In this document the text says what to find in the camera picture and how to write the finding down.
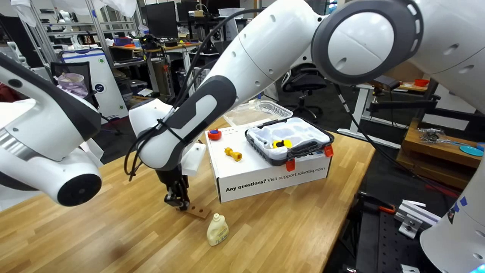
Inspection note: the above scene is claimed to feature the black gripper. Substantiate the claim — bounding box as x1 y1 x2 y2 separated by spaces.
157 165 193 212

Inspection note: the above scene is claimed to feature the wooden block with holes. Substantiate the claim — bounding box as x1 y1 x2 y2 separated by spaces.
184 203 216 221

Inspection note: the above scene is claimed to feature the white Lean Robotics cardboard box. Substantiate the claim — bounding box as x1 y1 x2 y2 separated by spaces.
204 118 335 205

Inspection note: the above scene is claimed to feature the cream plastic bottle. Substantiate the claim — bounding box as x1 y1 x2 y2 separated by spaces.
205 212 231 249

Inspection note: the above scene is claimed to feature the red plastic cap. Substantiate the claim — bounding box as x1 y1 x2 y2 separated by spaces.
207 127 225 142

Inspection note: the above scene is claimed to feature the yellow toy part black knob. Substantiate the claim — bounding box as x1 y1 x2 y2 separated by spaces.
272 138 295 150

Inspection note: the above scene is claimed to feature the clear plastic case lid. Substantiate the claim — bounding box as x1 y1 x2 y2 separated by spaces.
223 97 295 127

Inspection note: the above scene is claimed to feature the white machine with round logo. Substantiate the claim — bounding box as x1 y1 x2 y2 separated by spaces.
60 47 131 121

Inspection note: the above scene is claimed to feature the black case with white insert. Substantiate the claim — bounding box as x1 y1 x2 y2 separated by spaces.
245 115 337 167

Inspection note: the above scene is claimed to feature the white black curved machine housing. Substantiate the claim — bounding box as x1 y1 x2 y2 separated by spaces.
0 51 105 214

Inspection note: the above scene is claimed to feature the purple cloth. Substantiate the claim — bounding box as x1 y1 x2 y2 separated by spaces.
54 71 90 100

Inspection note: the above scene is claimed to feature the black office chair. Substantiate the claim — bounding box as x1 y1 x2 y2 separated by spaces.
282 62 331 123

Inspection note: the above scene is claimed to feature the black computer monitor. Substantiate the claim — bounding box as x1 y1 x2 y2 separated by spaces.
141 1 179 39

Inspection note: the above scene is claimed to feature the black perforated breadboard plate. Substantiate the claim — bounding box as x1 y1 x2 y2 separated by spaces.
354 211 431 273

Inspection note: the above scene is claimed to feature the white standing desk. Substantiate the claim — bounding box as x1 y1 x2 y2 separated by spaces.
337 80 442 150

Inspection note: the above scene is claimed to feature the low wooden shelf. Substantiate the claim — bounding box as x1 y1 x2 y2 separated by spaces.
393 120 485 191

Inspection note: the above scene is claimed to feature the white housing with blue stickers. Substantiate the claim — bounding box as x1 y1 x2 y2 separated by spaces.
419 156 485 273

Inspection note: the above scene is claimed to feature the teal disc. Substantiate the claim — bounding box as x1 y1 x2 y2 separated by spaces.
460 142 485 158

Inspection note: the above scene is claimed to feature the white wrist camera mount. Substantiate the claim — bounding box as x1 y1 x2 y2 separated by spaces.
181 142 210 177

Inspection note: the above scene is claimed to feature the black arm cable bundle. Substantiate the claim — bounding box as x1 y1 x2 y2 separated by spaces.
123 6 257 183

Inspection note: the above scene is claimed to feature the red handled tool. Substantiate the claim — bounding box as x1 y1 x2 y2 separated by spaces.
361 194 399 217

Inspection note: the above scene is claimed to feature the aluminium bracket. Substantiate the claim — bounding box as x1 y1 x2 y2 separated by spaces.
393 197 442 240

